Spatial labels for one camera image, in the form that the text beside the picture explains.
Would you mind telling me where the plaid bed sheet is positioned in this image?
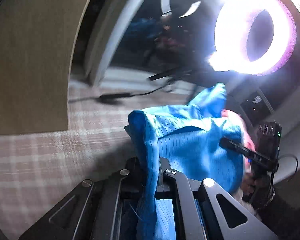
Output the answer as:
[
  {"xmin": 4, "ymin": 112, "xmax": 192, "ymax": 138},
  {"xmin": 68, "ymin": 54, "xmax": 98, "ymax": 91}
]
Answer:
[{"xmin": 0, "ymin": 83, "xmax": 189, "ymax": 239}]

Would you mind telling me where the tan wooden cabinet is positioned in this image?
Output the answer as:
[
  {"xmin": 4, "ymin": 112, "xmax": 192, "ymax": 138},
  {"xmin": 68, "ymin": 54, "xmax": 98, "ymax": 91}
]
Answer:
[{"xmin": 0, "ymin": 0, "xmax": 90, "ymax": 135}]

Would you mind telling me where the person right hand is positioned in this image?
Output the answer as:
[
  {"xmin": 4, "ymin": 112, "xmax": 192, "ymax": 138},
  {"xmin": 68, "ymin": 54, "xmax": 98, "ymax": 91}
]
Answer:
[{"xmin": 240, "ymin": 172, "xmax": 255, "ymax": 195}]

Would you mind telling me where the white ring light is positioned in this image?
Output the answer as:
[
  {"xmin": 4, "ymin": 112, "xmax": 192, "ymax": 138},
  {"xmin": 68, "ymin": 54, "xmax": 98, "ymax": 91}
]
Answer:
[{"xmin": 208, "ymin": 0, "xmax": 296, "ymax": 76}]

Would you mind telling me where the blue striped work jacket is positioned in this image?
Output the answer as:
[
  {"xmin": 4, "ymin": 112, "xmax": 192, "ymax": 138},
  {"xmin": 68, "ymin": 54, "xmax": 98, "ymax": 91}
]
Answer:
[{"xmin": 126, "ymin": 83, "xmax": 244, "ymax": 239}]

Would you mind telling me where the pink folded garment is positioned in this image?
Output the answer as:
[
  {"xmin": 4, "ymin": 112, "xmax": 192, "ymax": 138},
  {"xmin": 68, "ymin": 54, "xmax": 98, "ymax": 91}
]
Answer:
[{"xmin": 221, "ymin": 109, "xmax": 257, "ymax": 174}]

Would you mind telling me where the black power adapter cable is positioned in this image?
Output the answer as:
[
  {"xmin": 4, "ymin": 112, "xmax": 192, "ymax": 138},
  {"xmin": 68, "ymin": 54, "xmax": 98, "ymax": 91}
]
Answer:
[{"xmin": 68, "ymin": 83, "xmax": 173, "ymax": 105}]

